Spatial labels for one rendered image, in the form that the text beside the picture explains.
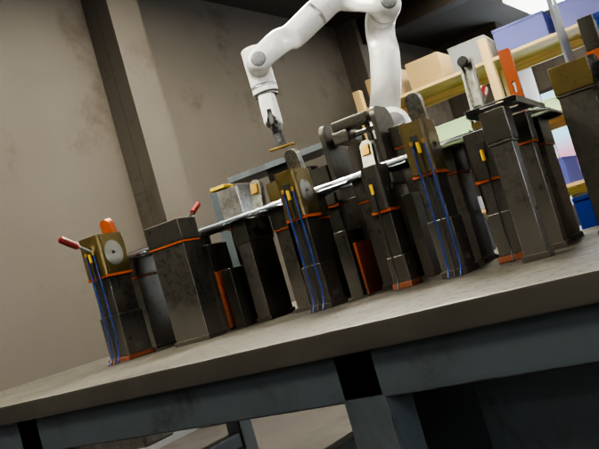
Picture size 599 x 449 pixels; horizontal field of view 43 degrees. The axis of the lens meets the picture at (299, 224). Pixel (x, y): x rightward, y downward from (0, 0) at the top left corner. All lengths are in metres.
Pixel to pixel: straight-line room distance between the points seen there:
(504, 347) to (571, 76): 0.75
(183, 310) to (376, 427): 0.98
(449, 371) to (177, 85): 5.16
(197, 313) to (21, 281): 2.71
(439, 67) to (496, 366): 6.42
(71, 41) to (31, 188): 1.18
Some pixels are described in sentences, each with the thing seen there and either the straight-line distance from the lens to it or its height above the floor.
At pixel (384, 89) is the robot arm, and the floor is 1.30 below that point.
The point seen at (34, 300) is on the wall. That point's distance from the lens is 4.69.
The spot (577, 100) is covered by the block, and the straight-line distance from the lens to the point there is 1.68.
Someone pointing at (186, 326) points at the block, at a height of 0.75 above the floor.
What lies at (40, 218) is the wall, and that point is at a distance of 4.85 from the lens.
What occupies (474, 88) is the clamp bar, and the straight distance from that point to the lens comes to 2.05.
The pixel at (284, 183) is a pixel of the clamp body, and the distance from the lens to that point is 1.84.
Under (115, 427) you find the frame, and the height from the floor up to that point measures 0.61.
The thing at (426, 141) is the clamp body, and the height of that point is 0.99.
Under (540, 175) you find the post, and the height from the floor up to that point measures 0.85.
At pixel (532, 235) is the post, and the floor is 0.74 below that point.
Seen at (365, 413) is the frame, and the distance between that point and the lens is 1.21.
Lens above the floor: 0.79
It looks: 4 degrees up
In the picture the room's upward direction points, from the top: 16 degrees counter-clockwise
